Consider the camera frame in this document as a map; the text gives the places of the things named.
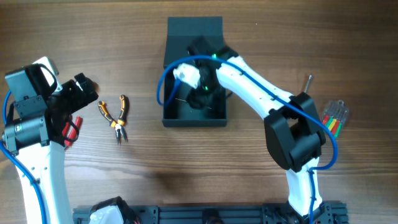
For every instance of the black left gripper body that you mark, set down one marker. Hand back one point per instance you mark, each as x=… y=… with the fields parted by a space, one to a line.
x=78 y=91

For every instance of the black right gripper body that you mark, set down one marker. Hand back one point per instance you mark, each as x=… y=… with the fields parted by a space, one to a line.
x=203 y=86

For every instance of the silver L-shaped socket wrench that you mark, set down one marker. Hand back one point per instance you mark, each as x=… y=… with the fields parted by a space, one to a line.
x=308 y=83

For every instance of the clear case coloured screwdrivers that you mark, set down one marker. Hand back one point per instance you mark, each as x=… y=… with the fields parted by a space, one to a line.
x=335 y=116

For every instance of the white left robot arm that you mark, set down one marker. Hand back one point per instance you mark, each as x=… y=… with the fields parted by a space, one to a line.
x=33 y=140

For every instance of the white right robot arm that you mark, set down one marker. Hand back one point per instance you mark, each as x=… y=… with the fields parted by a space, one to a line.
x=293 y=131

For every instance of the black open box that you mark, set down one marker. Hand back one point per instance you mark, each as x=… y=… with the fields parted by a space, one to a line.
x=189 y=36

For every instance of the red handled cutters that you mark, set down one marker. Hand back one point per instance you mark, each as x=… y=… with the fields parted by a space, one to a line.
x=71 y=130

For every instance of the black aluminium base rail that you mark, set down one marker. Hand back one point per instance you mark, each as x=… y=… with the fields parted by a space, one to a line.
x=329 y=213

